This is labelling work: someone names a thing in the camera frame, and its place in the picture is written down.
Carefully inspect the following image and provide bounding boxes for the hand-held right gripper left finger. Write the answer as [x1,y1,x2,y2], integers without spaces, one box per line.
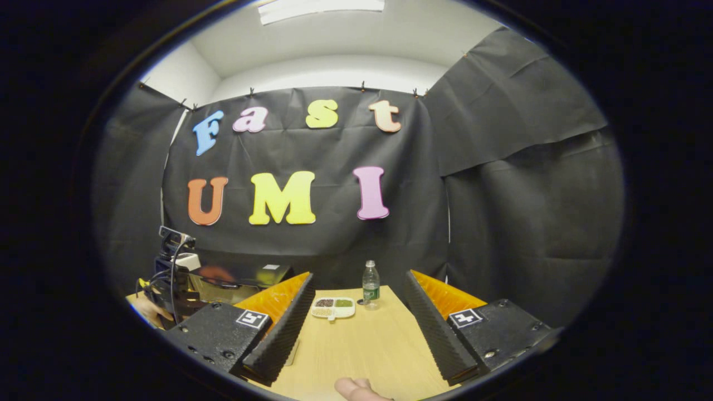
[165,271,316,388]

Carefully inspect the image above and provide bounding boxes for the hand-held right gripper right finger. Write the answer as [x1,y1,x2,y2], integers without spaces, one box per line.
[404,270,552,387]

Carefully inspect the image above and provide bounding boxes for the black electric oven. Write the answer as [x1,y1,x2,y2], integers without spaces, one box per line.
[187,263,294,306]

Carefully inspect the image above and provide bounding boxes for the white divided snack dish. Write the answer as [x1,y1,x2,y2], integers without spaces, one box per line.
[310,296,357,323]

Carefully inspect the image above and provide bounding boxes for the clear plastic water bottle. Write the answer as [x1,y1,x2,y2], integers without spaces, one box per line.
[362,260,381,311]

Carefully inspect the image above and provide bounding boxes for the row of small cloth clips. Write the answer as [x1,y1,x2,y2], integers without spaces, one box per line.
[138,51,468,111]

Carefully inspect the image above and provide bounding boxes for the ceiling light panel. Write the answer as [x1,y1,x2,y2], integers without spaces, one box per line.
[257,0,386,26]

